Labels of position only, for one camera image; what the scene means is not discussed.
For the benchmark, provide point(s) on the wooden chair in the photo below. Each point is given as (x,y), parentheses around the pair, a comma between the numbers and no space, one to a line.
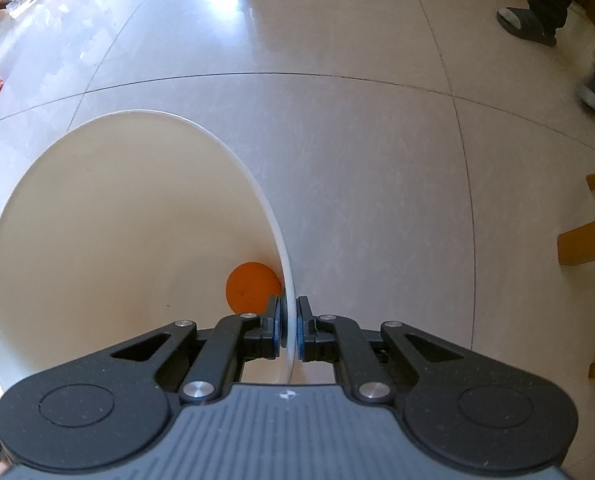
(590,245)

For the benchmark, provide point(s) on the orange round fruit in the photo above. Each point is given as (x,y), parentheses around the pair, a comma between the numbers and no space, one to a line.
(250,287)

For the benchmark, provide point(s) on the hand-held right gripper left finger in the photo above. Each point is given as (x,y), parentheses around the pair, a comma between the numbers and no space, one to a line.
(276,327)

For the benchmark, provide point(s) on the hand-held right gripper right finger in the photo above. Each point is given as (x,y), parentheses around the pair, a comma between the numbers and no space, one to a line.
(300,332)

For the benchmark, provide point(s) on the white plastic bin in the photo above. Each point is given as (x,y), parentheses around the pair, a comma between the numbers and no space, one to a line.
(127,220)

